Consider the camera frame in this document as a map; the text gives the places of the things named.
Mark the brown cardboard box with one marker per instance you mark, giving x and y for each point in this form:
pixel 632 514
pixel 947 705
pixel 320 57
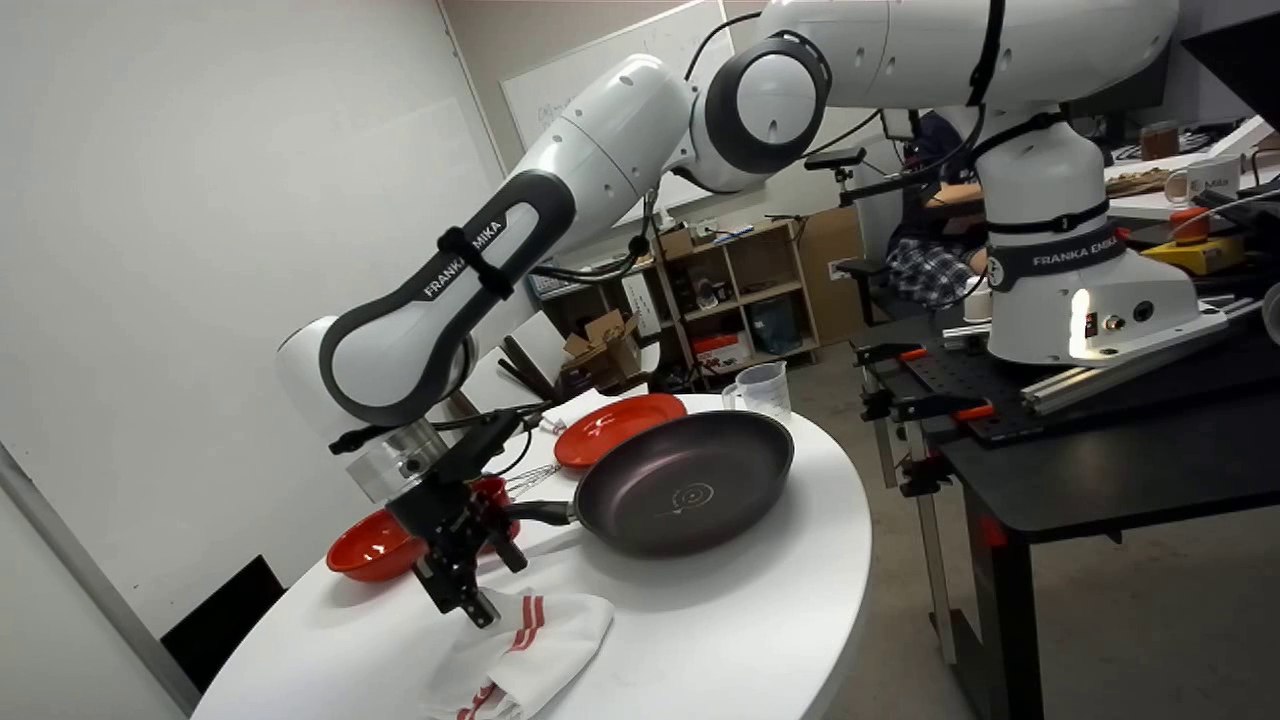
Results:
pixel 601 351

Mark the white towel with red stripes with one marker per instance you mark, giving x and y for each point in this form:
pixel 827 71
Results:
pixel 547 652

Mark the aluminium profile rail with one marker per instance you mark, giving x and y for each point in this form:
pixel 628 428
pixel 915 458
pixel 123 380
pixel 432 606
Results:
pixel 1146 353

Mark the wooden cube shelf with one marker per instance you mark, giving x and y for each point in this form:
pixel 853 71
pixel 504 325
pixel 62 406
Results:
pixel 747 284

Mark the white whiteboard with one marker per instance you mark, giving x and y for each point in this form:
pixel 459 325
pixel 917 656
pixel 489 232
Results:
pixel 585 64

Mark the black monitor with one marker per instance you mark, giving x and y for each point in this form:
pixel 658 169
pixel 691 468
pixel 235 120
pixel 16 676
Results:
pixel 1240 61

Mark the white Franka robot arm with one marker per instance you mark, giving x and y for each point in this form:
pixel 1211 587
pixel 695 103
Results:
pixel 534 225

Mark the clear plastic measuring cup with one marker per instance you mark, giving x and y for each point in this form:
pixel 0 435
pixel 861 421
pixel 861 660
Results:
pixel 763 391

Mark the yellow flat object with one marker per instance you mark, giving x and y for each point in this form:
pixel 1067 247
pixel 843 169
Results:
pixel 1193 259

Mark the red bowl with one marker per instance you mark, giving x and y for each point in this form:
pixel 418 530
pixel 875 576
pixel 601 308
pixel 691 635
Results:
pixel 362 548

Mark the red plate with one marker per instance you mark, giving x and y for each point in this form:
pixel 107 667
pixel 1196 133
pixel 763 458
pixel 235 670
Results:
pixel 615 428

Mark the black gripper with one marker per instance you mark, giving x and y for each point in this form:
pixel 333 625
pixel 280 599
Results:
pixel 454 526

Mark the red mug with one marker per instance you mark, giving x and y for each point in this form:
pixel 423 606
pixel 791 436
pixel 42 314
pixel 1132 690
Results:
pixel 498 490

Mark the black frying pan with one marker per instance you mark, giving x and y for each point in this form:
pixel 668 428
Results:
pixel 686 485

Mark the black office chair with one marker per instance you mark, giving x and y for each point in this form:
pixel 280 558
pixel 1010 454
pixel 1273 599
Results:
pixel 853 275

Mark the black workbench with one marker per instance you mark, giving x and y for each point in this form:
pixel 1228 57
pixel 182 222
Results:
pixel 1132 467

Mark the round white pedestal table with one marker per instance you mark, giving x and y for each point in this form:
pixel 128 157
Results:
pixel 747 601

